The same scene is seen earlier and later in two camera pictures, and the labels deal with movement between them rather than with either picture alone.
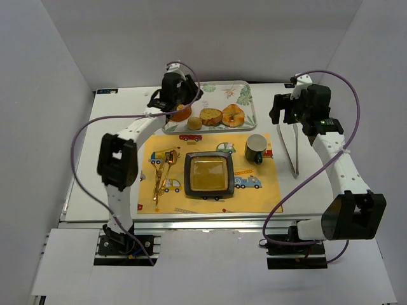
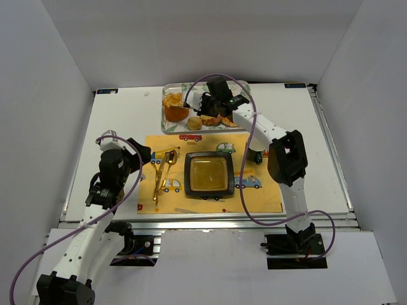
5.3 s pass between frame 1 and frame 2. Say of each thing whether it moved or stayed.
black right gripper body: moved
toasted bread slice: stayed
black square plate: stayed
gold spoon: stayed
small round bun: stayed
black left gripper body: moved
